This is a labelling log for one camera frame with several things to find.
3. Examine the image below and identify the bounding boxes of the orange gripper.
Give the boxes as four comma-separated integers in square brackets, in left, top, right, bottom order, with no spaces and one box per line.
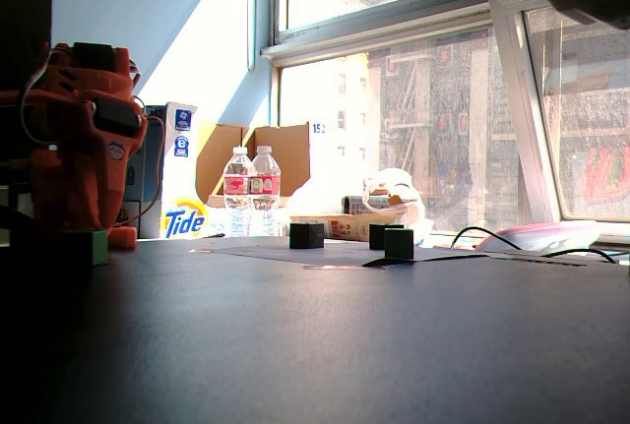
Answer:
[46,42,149,229]

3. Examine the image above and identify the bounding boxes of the grid paper sheet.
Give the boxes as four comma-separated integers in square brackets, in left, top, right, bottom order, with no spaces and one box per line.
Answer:
[189,241,493,272]

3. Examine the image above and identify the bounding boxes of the small dark cube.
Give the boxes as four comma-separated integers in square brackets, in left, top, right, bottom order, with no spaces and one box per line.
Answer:
[288,221,326,250]
[368,223,406,251]

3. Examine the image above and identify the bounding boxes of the small green cube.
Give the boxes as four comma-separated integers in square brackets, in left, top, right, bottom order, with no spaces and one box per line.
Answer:
[383,227,415,261]

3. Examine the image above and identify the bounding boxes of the Tide detergent box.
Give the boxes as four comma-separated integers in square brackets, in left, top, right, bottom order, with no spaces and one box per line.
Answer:
[122,101,211,240]

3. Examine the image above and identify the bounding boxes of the clear water bottle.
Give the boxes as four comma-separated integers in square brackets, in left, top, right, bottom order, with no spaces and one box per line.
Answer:
[222,146,255,238]
[249,145,283,238]

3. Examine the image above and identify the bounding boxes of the open brown cardboard box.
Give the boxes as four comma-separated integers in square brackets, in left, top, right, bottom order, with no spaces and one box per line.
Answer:
[195,121,312,210]

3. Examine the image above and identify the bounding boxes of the printed paper carton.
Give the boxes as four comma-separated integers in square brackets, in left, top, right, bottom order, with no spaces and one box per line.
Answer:
[289,195,410,243]

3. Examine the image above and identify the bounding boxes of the white plastic bag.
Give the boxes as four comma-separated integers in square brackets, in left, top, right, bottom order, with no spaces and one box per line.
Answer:
[361,167,427,229]

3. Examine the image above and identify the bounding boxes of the white open window sash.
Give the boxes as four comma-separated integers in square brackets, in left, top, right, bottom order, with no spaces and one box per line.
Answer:
[486,0,630,224]

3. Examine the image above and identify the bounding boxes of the pink white flat device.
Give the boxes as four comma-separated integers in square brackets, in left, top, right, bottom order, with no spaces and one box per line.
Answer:
[473,220,602,254]

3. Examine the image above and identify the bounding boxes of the thin red robot wire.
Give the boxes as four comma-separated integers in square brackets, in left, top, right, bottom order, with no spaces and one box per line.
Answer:
[112,115,165,228]

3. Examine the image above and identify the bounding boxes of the grey window frame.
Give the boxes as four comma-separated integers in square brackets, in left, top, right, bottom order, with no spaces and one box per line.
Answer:
[259,0,533,69]

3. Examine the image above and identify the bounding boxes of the black cable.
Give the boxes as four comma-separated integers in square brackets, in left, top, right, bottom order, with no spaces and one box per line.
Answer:
[449,225,617,265]

